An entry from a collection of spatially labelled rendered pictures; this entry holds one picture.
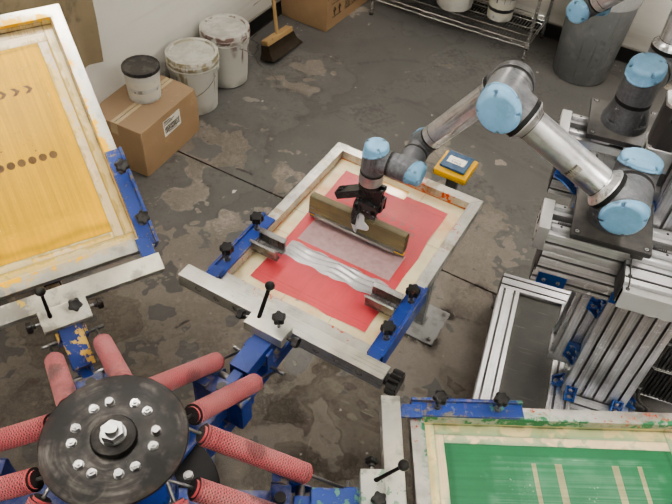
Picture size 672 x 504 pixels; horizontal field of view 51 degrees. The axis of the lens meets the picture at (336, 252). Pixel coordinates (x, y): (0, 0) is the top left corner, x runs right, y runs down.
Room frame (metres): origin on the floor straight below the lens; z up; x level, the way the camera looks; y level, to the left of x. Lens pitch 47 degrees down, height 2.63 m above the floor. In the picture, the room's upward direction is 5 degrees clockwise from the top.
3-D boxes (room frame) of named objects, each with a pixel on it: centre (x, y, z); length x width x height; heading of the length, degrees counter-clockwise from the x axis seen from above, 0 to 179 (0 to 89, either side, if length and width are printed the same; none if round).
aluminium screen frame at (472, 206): (1.62, -0.06, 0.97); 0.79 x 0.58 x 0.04; 153
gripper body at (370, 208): (1.64, -0.09, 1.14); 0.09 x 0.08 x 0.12; 63
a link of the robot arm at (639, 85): (1.99, -0.93, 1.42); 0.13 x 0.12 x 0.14; 139
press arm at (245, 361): (1.11, 0.19, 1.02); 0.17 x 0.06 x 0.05; 153
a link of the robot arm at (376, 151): (1.64, -0.09, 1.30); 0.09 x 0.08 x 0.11; 68
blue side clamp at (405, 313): (1.28, -0.20, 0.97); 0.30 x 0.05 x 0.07; 153
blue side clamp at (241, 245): (1.53, 0.30, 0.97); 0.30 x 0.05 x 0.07; 153
